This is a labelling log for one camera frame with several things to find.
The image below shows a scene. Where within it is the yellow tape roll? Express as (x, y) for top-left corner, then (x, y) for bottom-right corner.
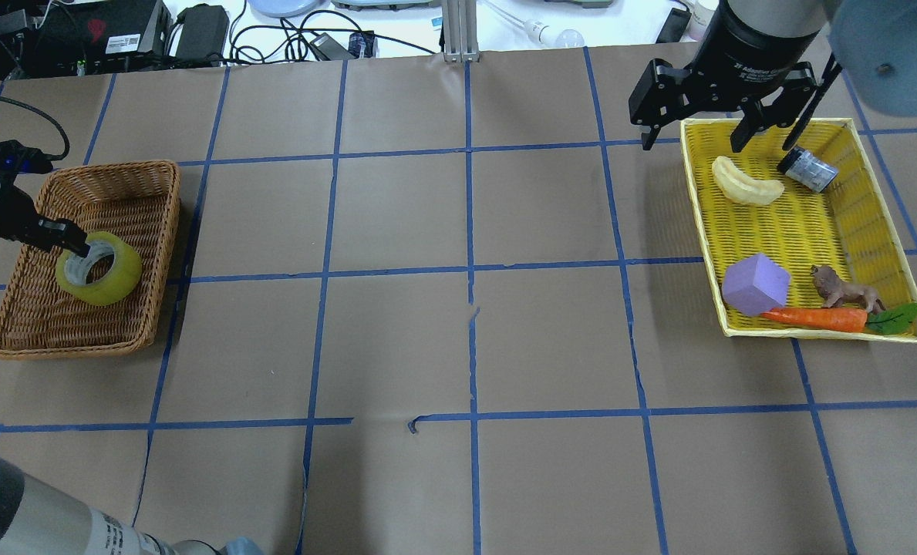
(54, 230), (142, 306)

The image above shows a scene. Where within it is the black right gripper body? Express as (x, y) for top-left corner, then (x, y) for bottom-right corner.
(670, 54), (818, 113)

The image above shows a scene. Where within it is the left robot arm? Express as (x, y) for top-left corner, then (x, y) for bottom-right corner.
(0, 458), (261, 554)

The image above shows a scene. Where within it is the black electronics box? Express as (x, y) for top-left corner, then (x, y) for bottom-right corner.
(24, 1), (171, 77)

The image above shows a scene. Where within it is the toy banana slice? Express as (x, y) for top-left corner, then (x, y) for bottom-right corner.
(711, 156), (786, 207)

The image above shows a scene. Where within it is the aluminium frame post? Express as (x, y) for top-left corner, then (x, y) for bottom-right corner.
(440, 0), (480, 63)

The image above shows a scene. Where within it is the purple foam block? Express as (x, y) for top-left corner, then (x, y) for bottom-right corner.
(720, 253), (792, 317)

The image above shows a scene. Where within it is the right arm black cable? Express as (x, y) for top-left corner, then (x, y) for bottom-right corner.
(782, 50), (845, 151)

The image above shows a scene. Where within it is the toy lion figure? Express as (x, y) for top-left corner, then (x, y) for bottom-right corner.
(810, 264), (887, 314)

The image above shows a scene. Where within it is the brown wicker basket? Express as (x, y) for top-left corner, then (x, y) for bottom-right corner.
(0, 160), (182, 359)

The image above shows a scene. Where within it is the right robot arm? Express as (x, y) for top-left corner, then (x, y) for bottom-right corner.
(628, 1), (917, 152)

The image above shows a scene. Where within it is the toy carrot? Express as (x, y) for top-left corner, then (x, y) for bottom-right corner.
(759, 302), (917, 336)

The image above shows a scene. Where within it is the black power adapter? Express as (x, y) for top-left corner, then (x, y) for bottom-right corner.
(308, 31), (377, 61)

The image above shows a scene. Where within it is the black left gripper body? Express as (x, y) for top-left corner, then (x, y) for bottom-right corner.
(0, 183), (50, 251)

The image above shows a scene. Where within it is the small labelled jar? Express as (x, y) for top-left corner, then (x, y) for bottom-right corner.
(777, 146), (839, 193)

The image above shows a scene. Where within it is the yellow woven basket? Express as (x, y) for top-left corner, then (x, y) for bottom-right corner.
(680, 117), (917, 344)

